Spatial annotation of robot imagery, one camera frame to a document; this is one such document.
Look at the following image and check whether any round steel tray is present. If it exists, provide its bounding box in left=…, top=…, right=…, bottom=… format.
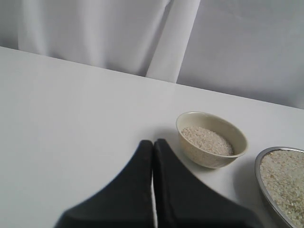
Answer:
left=255, top=147, right=304, bottom=228

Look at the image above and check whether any white backdrop curtain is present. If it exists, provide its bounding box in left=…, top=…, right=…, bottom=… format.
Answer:
left=0, top=0, right=304, bottom=108

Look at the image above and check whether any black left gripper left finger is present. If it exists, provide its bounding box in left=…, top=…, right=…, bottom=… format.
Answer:
left=55, top=140, right=154, bottom=228

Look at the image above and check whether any rice in cream bowl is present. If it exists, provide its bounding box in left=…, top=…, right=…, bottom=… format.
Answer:
left=181, top=126, right=234, bottom=156

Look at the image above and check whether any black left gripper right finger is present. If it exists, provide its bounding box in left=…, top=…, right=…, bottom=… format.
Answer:
left=153, top=139, right=263, bottom=228

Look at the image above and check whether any rice in steel tray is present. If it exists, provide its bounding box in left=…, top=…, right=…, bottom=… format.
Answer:
left=259, top=150, right=304, bottom=228

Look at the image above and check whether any cream ceramic bowl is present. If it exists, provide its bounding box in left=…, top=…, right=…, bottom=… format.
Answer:
left=176, top=112, right=248, bottom=169

